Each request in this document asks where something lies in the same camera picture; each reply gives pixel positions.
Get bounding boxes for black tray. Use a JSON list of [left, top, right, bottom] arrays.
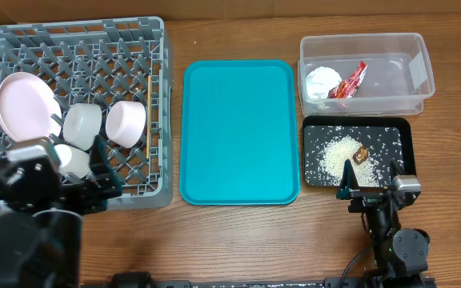
[[302, 116, 416, 174]]

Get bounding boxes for white plastic cup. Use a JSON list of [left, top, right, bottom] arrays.
[[54, 144, 90, 178]]

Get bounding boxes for brown food scrap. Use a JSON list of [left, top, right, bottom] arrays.
[[352, 146, 369, 165]]

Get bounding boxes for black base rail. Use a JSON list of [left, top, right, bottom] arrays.
[[80, 271, 438, 288]]

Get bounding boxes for grey bowl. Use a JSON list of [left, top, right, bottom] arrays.
[[63, 103, 102, 150]]

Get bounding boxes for small white plate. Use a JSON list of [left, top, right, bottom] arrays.
[[106, 101, 146, 148]]

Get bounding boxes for grey dishwasher rack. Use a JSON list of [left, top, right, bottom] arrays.
[[0, 16, 173, 214]]

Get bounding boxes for large white plate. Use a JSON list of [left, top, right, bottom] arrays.
[[0, 72, 62, 142]]

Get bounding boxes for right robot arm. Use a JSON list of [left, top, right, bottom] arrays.
[[336, 160, 435, 287]]

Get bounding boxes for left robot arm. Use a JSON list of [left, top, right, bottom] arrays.
[[0, 136, 122, 287]]

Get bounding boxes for red snack wrapper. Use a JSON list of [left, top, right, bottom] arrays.
[[330, 62, 367, 98]]

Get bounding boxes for teal plastic tray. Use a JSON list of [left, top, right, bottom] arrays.
[[179, 59, 301, 206]]

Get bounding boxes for rice grains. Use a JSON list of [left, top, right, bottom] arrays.
[[303, 126, 403, 187]]

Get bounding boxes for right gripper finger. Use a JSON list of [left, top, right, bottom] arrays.
[[390, 158, 405, 178], [339, 159, 359, 192]]

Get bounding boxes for clear plastic bin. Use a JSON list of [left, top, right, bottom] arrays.
[[299, 33, 435, 116]]

